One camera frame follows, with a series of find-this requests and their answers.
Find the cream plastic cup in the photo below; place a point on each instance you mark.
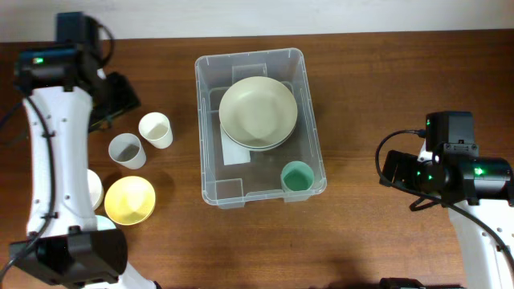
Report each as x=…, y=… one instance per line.
x=156, y=129

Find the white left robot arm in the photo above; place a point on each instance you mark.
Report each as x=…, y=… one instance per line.
x=67, y=95

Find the mint green plastic cup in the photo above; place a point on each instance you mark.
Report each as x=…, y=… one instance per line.
x=297, y=176

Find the yellow plastic bowl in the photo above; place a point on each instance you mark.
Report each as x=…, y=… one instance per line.
x=130, y=200

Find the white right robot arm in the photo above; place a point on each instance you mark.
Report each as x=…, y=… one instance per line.
x=478, y=194

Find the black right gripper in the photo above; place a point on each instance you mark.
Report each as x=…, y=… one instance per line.
x=407, y=161

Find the cream plastic bowl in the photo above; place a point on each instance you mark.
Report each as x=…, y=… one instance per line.
x=258, y=99

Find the white plastic bowl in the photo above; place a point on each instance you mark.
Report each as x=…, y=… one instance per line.
x=96, y=189

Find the white paper label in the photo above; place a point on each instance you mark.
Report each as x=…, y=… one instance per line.
x=233, y=153

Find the beige plastic bowl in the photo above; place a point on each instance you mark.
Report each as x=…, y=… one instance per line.
x=258, y=136

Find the clear plastic storage bin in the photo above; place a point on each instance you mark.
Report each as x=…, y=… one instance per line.
x=232, y=186

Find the mint green plastic bowl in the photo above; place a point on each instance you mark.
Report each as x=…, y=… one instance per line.
x=103, y=223

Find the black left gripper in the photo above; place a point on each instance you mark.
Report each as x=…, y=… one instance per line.
x=129, y=99

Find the light grey plastic cup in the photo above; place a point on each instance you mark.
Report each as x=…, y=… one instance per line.
x=126, y=149

